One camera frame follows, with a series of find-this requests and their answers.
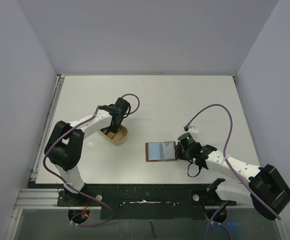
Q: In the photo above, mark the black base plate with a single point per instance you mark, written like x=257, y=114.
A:
x=162, y=211

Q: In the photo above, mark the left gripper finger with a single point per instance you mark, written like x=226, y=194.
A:
x=111, y=129
x=117, y=128

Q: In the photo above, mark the brown leather card holder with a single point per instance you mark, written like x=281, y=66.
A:
x=153, y=152

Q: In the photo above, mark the beige oval tray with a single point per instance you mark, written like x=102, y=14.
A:
x=123, y=135

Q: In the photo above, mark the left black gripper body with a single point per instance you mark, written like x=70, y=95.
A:
x=121, y=119

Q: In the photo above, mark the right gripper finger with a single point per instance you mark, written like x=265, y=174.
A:
x=178, y=147
x=179, y=154

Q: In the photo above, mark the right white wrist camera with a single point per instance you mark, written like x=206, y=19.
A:
x=191, y=129

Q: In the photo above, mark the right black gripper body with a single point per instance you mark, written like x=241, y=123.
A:
x=180, y=151

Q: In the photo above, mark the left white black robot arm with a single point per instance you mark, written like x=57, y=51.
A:
x=64, y=147

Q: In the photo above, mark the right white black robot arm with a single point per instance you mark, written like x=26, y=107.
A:
x=261, y=187

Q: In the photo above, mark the aluminium frame rail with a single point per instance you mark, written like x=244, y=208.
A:
x=111, y=194

